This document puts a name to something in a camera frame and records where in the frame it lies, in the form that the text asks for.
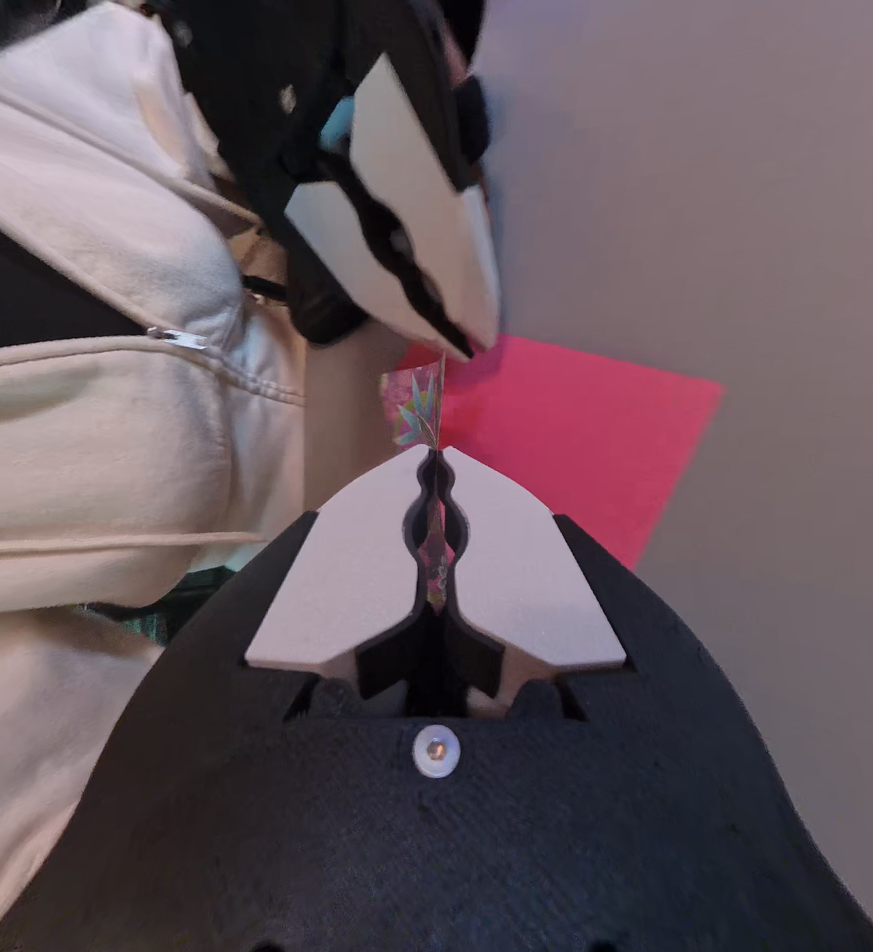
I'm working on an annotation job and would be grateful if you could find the black inner shirt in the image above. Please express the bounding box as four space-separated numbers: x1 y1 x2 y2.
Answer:
0 201 147 356

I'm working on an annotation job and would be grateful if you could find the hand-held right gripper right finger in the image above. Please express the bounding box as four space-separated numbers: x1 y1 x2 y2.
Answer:
438 445 627 698

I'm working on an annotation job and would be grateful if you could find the floral pink origami paper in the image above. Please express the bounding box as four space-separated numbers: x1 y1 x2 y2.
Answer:
380 335 726 618

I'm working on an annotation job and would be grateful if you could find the green plaid cloth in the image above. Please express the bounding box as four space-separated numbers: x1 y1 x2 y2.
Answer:
72 565 244 650

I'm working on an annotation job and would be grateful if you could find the cream zip hoodie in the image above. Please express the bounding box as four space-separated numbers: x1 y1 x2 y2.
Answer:
0 0 311 952

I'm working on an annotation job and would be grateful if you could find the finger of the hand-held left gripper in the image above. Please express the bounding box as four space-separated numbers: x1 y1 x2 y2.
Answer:
284 179 476 364
349 51 502 352

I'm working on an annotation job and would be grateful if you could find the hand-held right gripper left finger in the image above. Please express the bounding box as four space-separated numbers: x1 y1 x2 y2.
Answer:
243 446 439 702

